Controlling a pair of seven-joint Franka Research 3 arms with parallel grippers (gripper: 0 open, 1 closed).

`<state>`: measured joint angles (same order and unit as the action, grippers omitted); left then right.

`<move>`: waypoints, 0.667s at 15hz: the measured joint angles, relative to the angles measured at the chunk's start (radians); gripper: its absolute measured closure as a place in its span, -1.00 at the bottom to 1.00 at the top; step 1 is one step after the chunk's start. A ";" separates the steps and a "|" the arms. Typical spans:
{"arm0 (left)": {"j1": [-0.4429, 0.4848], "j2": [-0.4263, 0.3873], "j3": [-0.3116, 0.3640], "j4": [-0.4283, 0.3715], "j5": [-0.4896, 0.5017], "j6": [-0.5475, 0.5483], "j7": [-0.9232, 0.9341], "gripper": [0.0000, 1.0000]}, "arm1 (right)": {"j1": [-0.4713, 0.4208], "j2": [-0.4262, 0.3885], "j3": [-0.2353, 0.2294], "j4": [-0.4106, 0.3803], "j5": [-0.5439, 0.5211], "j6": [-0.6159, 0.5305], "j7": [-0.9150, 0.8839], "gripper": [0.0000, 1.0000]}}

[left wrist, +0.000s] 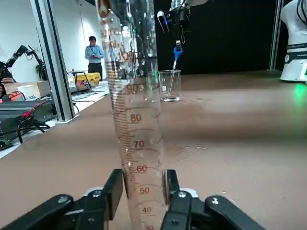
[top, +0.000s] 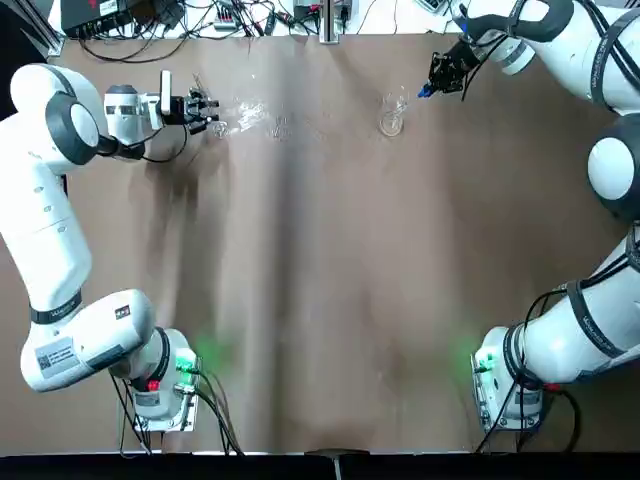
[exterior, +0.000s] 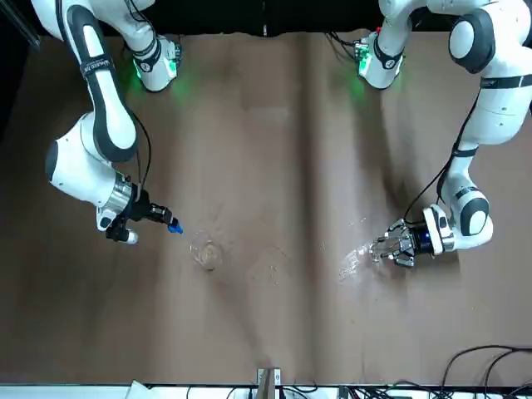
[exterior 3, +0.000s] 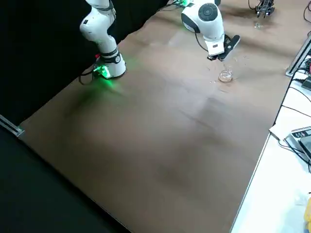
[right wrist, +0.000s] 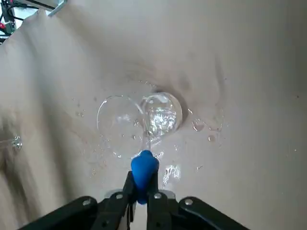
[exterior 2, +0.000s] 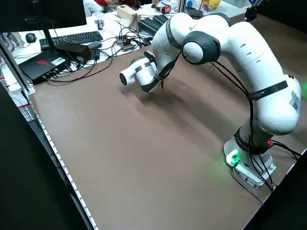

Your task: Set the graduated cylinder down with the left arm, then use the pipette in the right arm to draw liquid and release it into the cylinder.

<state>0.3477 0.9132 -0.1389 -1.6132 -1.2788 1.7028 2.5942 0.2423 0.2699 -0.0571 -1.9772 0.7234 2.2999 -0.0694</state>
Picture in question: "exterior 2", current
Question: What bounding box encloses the black stepped device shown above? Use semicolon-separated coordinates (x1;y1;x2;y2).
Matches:
138;15;168;36

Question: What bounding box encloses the long black desk cable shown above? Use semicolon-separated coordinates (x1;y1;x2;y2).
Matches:
47;46;114;83

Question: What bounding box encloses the clear plastic cup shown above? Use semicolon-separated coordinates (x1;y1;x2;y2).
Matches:
92;11;105;23

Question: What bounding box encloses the yellow box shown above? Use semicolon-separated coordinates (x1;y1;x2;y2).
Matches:
201;0;221;12

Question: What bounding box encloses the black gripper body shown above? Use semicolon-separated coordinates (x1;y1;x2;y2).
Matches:
244;6;259;21
143;50;157;66

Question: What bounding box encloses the black computer with red logo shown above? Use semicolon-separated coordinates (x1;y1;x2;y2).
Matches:
18;47;72;85

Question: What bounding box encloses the black computer monitor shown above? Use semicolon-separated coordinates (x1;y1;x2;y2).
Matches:
0;0;87;33

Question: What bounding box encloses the light wooden box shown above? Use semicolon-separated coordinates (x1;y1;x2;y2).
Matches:
117;5;142;29

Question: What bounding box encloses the dark laptop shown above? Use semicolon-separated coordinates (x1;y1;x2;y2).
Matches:
188;9;204;19

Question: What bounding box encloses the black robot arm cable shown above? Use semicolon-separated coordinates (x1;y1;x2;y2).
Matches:
210;59;256;154

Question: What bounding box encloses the grey hub with red lights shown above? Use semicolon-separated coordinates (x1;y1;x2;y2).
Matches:
116;35;135;52

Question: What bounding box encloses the black monitor stand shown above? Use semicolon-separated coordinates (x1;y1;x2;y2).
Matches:
24;16;57;52

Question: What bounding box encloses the black rectangular box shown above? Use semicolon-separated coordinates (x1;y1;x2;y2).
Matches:
54;42;92;62

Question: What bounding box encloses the black keyboard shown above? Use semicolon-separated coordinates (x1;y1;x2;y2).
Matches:
39;31;104;51

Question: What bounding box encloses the white plastic bag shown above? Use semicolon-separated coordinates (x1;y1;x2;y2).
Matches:
83;0;104;12

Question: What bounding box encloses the white perforated edge strip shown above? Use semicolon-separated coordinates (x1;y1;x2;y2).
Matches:
23;92;99;230

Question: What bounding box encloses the red and black tool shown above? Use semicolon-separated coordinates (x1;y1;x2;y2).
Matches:
155;4;172;15

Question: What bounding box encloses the black base power cable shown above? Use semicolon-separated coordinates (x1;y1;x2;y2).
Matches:
229;140;302;207

